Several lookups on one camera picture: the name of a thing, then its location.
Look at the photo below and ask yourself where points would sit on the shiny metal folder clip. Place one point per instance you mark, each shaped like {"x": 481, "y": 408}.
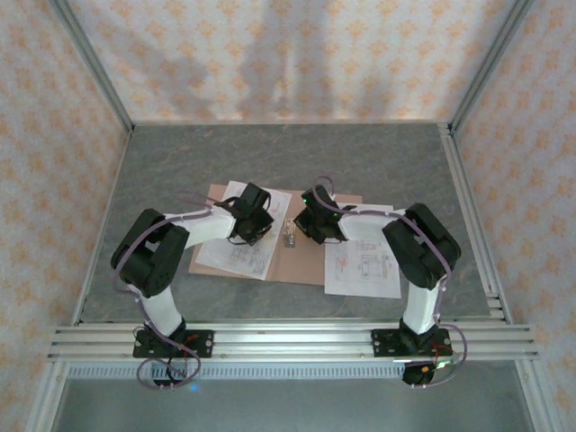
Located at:
{"x": 290, "y": 240}

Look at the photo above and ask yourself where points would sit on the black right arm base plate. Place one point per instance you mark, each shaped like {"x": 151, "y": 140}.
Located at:
{"x": 382, "y": 344}

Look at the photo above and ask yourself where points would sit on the white printed drawing sheet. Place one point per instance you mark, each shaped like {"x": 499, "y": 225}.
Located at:
{"x": 351, "y": 279}
{"x": 216, "y": 256}

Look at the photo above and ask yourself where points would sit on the aluminium frame post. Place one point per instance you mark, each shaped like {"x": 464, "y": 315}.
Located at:
{"x": 96, "y": 67}
{"x": 45, "y": 400}
{"x": 537, "y": 400}
{"x": 487, "y": 67}

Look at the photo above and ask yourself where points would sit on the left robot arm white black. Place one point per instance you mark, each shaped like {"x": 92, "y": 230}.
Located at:
{"x": 157, "y": 310}

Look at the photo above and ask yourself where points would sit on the aluminium lower frame post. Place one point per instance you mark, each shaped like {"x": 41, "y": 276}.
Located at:
{"x": 537, "y": 400}
{"x": 45, "y": 400}

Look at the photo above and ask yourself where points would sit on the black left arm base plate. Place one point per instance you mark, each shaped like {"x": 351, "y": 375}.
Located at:
{"x": 202, "y": 344}

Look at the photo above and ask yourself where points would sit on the black connector block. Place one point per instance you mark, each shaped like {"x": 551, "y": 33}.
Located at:
{"x": 416, "y": 373}
{"x": 171, "y": 382}

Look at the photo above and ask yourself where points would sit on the brown cardboard sheet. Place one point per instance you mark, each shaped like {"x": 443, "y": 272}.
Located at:
{"x": 297, "y": 265}

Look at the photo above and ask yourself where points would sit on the aluminium side rail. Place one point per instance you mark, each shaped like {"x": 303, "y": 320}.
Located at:
{"x": 456, "y": 171}

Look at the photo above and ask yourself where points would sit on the aluminium mounting rail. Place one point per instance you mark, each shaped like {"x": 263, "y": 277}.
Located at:
{"x": 292, "y": 342}

